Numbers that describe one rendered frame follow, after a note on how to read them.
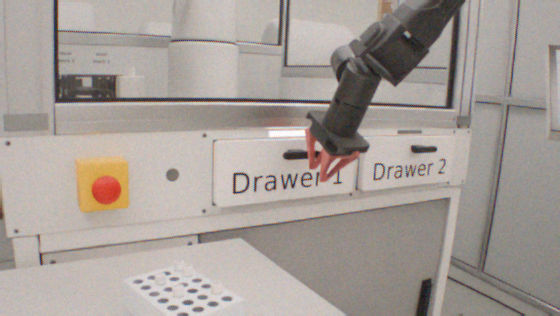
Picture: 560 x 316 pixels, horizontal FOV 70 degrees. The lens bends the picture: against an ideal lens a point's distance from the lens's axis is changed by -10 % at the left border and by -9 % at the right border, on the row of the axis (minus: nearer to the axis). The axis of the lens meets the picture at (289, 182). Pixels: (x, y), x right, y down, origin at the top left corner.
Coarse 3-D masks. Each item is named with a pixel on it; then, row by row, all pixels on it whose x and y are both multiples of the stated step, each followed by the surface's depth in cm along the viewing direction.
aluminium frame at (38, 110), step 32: (0, 0) 51; (32, 0) 53; (480, 0) 99; (0, 32) 52; (32, 32) 54; (480, 32) 101; (0, 64) 52; (32, 64) 55; (0, 96) 53; (32, 96) 56; (0, 128) 54; (32, 128) 56; (64, 128) 58; (96, 128) 61; (128, 128) 63; (160, 128) 66; (192, 128) 69; (224, 128) 72; (256, 128) 75; (416, 128) 96
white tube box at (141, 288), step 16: (176, 272) 52; (128, 288) 48; (144, 288) 48; (160, 288) 48; (192, 288) 48; (208, 288) 50; (224, 288) 49; (128, 304) 49; (144, 304) 45; (160, 304) 44; (176, 304) 44; (192, 304) 45; (208, 304) 46; (224, 304) 45; (240, 304) 46
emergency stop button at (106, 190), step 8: (104, 176) 57; (96, 184) 56; (104, 184) 57; (112, 184) 57; (96, 192) 56; (104, 192) 57; (112, 192) 57; (120, 192) 59; (96, 200) 57; (104, 200) 57; (112, 200) 58
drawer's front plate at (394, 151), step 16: (384, 144) 89; (400, 144) 92; (416, 144) 94; (432, 144) 97; (448, 144) 101; (368, 160) 88; (384, 160) 90; (400, 160) 93; (416, 160) 96; (432, 160) 99; (448, 160) 102; (368, 176) 89; (384, 176) 91; (416, 176) 97; (432, 176) 100; (448, 176) 103
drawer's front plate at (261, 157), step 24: (216, 144) 71; (240, 144) 72; (264, 144) 75; (288, 144) 77; (216, 168) 71; (240, 168) 73; (264, 168) 76; (288, 168) 78; (216, 192) 72; (264, 192) 77; (288, 192) 79; (312, 192) 82; (336, 192) 85
